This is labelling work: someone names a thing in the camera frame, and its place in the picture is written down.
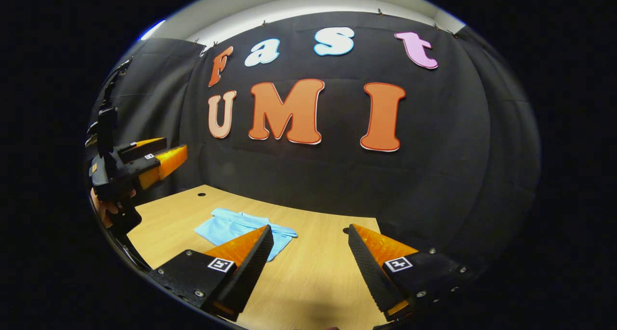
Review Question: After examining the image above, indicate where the light blue T-shirt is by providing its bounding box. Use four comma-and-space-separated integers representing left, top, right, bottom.
194, 208, 298, 263

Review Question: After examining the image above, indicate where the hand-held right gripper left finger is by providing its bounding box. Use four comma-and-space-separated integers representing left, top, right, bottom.
147, 224, 274, 322

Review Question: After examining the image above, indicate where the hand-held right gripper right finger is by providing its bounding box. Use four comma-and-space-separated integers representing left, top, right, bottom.
347, 223, 475, 322

